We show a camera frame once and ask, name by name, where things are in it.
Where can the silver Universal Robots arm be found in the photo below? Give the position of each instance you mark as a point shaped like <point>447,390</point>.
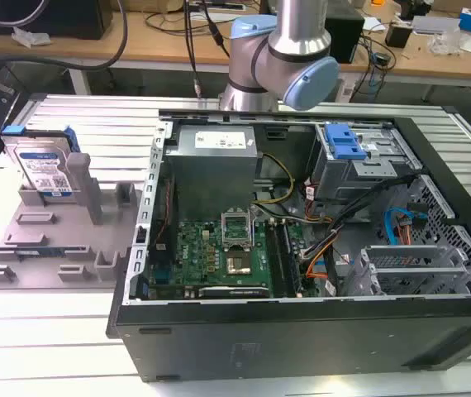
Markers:
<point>285,45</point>

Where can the hard disk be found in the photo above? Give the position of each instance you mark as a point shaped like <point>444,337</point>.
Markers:
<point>45,165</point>

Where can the green motherboard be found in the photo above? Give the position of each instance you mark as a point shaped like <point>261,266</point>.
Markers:
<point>219,256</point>

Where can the black box on desk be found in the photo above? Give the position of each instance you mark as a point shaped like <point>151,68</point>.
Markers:
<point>45,16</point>

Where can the blue drive bay latch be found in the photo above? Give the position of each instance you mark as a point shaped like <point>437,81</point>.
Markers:
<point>343,142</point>

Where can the RAM stick on rack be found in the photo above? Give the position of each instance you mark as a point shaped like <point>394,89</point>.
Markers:
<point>41,251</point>

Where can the silver drive cage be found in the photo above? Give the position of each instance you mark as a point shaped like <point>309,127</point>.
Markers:
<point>359,165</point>

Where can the grey parts rack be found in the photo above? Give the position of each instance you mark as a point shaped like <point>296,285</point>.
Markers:
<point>53,231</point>

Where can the small black box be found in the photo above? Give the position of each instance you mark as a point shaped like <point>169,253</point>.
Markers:
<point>398,35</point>

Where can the wooden desk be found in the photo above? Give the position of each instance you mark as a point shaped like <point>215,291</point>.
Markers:
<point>169,45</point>

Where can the CPU socket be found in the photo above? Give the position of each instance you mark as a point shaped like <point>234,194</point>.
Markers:
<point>239,265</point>

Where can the silver disk bay bracket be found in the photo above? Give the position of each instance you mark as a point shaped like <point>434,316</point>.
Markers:
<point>409,269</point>

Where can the black open PC case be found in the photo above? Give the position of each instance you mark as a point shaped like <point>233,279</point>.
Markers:
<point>301,322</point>

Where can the black graphics card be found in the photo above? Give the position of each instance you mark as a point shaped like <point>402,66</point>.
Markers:
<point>233,292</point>

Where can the grey power supply unit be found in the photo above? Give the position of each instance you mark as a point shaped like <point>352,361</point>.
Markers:
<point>215,165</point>

